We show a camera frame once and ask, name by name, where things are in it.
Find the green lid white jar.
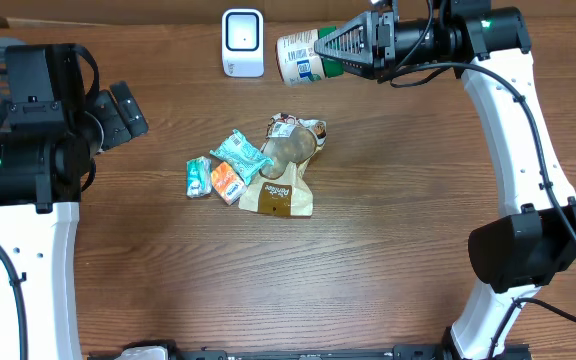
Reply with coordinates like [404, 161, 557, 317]
[275, 26, 344, 86]

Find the green blue tissue packet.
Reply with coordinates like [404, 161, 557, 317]
[186, 156, 212, 198]

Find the teal wet wipes pack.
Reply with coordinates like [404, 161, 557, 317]
[210, 129, 274, 185]

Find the orange tissue packet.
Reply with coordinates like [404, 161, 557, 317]
[211, 162, 247, 205]

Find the brown bread snack bag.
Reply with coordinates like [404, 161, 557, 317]
[238, 113, 327, 217]

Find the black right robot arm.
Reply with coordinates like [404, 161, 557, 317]
[314, 1, 576, 359]

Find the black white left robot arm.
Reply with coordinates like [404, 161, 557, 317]
[0, 44, 148, 359]

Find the white barcode scanner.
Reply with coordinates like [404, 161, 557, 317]
[221, 8, 264, 78]

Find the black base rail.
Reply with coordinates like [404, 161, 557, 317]
[85, 340, 458, 360]

